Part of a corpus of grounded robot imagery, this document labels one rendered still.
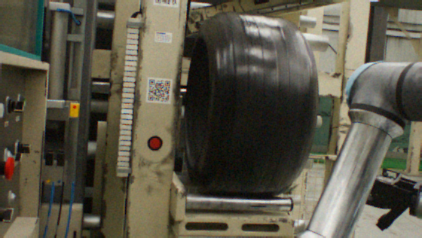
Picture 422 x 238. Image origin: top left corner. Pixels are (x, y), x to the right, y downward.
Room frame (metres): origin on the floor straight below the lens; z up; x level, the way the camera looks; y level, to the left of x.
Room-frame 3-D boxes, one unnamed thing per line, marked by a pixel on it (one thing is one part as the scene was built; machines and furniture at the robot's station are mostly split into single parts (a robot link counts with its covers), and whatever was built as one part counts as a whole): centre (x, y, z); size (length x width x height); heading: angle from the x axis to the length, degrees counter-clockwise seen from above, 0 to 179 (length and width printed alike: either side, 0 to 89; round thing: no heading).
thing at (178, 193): (1.56, 0.10, 0.90); 0.40 x 0.03 x 0.10; 12
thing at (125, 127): (1.48, 0.25, 1.19); 0.05 x 0.04 x 0.48; 12
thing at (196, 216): (1.46, -0.10, 0.83); 0.36 x 0.09 x 0.06; 102
